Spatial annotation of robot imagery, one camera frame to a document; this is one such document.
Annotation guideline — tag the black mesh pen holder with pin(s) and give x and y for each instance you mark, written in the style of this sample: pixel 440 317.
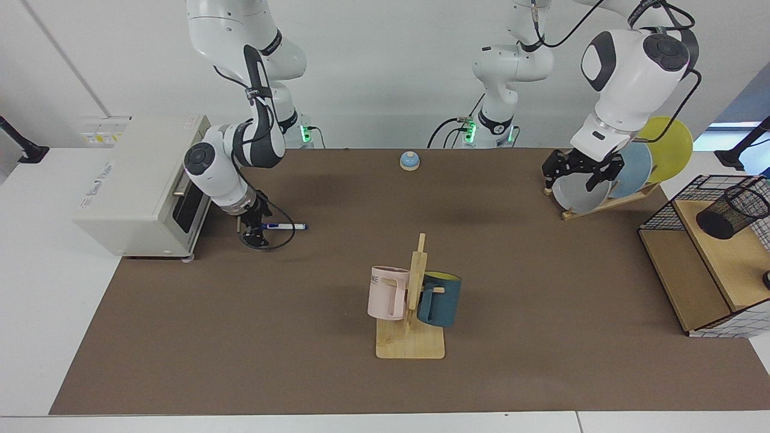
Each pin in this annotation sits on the black mesh pen holder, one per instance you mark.
pixel 728 216

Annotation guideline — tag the brown table cloth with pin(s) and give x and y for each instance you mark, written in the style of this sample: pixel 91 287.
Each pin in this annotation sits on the brown table cloth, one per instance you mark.
pixel 301 313

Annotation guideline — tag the blue whiteboard marker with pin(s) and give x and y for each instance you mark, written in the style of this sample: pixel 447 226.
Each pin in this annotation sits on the blue whiteboard marker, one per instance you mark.
pixel 286 227

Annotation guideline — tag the grey plate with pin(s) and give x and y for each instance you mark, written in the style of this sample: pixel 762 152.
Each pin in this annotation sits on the grey plate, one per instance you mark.
pixel 574 195

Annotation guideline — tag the yellow plate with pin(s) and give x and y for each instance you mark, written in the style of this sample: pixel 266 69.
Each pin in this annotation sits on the yellow plate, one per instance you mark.
pixel 668 150

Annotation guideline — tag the small blue round bell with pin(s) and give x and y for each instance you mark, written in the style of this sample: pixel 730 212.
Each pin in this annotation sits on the small blue round bell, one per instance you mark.
pixel 409 160

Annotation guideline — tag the dark teal cup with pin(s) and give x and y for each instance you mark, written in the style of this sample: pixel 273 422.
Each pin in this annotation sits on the dark teal cup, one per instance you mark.
pixel 442 304

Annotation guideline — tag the pale toaster oven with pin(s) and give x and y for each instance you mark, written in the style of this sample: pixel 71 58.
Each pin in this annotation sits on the pale toaster oven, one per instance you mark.
pixel 132 198

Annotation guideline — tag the black clamp stand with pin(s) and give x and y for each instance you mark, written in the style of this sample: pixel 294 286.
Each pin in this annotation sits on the black clamp stand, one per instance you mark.
pixel 743 147
pixel 27 150

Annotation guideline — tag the pink cup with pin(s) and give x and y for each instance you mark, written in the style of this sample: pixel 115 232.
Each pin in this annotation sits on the pink cup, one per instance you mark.
pixel 385 294

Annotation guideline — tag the wooden cup stand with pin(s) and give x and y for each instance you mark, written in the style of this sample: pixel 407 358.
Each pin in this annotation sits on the wooden cup stand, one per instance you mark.
pixel 409 343

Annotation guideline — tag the white wall socket box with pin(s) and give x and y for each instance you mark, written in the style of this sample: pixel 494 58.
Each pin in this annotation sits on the white wall socket box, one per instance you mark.
pixel 105 129

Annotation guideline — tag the light blue plate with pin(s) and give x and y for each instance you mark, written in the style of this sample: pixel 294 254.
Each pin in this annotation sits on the light blue plate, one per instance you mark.
pixel 634 171

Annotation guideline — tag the wooden plate rack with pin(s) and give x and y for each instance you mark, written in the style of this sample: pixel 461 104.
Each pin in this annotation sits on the wooden plate rack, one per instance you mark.
pixel 607 204

